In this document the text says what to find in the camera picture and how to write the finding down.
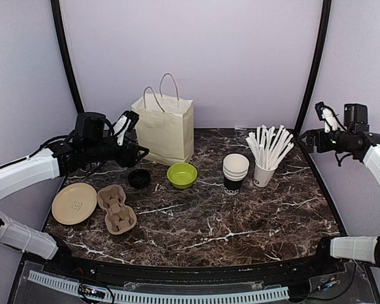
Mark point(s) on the green bowl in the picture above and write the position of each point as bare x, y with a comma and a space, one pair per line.
182, 175

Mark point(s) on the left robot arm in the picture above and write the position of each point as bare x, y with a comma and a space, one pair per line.
93, 140

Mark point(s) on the white paper cup holder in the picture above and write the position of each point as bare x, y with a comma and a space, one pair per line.
262, 176

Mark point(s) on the lower stacked black cup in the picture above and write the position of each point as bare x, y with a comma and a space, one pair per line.
232, 187

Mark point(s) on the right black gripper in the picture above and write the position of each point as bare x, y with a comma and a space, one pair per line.
310, 147

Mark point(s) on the brown cardboard cup carrier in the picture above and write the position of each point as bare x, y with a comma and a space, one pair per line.
119, 217

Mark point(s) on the right black frame post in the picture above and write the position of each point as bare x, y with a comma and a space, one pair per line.
315, 66

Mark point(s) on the grey slotted cable duct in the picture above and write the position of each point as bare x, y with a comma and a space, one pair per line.
157, 293

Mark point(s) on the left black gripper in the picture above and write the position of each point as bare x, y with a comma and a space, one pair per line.
128, 158

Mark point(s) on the beige round plate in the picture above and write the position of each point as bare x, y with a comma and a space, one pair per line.
74, 204

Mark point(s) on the black frame post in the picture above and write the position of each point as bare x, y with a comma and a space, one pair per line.
315, 66
65, 55

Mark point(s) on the left black frame post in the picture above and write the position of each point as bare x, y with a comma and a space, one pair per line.
65, 55

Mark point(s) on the black plastic cup lid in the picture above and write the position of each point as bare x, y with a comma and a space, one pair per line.
139, 178

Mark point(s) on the white wrapped straws bundle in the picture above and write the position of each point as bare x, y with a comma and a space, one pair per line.
270, 145

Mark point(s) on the cream paper carry bag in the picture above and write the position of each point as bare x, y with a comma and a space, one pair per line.
165, 127

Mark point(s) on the black front rail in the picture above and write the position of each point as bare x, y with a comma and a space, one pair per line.
199, 261

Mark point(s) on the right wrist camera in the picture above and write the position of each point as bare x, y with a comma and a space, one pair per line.
326, 114

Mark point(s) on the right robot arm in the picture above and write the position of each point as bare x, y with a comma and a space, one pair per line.
349, 137

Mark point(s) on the black paper coffee cup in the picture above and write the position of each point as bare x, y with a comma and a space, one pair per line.
236, 165

